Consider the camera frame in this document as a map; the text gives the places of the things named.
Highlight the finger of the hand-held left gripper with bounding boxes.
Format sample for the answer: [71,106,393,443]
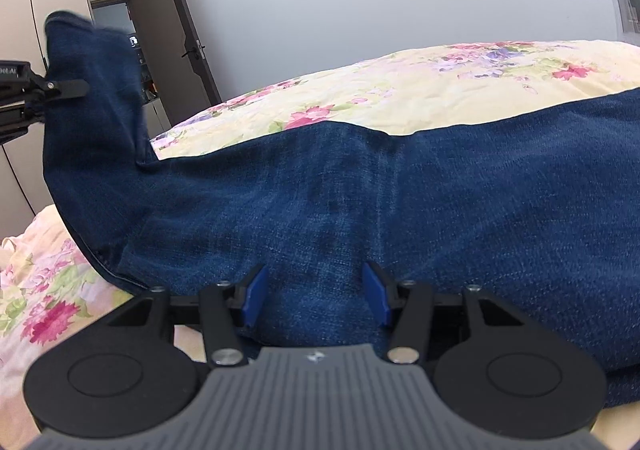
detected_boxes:
[31,78,91,102]

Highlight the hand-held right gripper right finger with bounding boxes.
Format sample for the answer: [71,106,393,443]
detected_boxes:
[361,260,531,366]

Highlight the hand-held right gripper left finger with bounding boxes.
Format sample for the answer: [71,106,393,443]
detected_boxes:
[107,264,268,368]

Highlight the blue denim pants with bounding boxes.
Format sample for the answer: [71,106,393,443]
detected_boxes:
[42,9,640,406]

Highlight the beige wardrobe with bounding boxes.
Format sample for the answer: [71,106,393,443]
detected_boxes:
[0,0,93,226]

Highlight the cluttered shelf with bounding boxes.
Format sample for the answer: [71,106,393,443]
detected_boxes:
[127,33,162,105]

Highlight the dark brown door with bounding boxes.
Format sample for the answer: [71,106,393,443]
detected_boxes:
[131,0,222,128]

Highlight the floral bed sheet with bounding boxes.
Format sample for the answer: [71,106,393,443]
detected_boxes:
[0,39,640,450]

